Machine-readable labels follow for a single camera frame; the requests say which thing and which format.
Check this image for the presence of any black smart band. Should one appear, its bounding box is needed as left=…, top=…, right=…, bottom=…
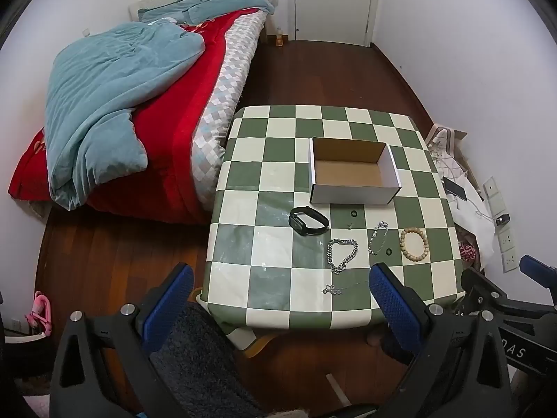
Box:
left=289, top=206, right=330, bottom=237

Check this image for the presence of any thick silver chain bracelet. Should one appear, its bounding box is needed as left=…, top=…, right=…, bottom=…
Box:
left=327, top=238, right=359, bottom=275

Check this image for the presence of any wooden bead bracelet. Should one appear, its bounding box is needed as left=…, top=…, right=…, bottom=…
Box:
left=399, top=227, right=430, bottom=263

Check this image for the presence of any light blue quilt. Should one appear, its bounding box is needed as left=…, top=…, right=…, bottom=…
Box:
left=44, top=20, right=205, bottom=212

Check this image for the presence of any dark grey fuzzy cloth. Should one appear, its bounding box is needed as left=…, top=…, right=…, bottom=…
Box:
left=150, top=302, right=267, bottom=418

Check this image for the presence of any brown cardboard carton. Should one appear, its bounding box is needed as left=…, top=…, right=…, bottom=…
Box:
left=424, top=123, right=470, bottom=151

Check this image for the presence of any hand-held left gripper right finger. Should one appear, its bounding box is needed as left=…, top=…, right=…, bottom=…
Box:
left=369, top=262, right=513, bottom=418

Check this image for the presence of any red and white plastic bag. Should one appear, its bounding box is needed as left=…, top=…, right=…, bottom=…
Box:
left=459, top=239, right=479, bottom=266

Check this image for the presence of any pink plastic object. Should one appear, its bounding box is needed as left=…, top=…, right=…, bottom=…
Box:
left=25, top=292, right=54, bottom=337

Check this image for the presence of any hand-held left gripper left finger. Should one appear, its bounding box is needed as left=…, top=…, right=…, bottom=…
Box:
left=50, top=262, right=195, bottom=418

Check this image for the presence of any black smartphone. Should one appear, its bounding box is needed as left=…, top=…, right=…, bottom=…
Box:
left=442, top=178, right=467, bottom=201

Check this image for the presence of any table with green checkered tablecloth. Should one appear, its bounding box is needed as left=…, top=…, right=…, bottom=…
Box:
left=196, top=104, right=466, bottom=360

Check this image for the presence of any red blanket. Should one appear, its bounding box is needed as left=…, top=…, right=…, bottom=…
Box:
left=9, top=9, right=268, bottom=227

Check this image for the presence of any blue pillow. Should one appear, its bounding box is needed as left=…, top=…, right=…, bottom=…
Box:
left=138, top=0, right=276, bottom=26

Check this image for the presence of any white door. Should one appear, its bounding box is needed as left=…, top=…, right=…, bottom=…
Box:
left=293, top=0, right=377, bottom=46

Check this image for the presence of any white cardboard box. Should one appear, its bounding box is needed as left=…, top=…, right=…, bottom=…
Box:
left=309, top=136, right=402, bottom=205

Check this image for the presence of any checkered grey mattress cover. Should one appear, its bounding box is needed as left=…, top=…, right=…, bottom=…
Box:
left=191, top=11, right=268, bottom=210

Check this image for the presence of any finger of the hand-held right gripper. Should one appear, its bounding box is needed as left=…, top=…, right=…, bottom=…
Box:
left=460, top=268, right=557, bottom=316
left=519, top=254, right=557, bottom=292

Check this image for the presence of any silver pendant necklace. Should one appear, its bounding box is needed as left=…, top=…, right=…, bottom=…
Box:
left=322, top=279, right=370, bottom=297

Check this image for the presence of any thin silver bracelet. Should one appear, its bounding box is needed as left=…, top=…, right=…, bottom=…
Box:
left=368, top=221, right=389, bottom=255

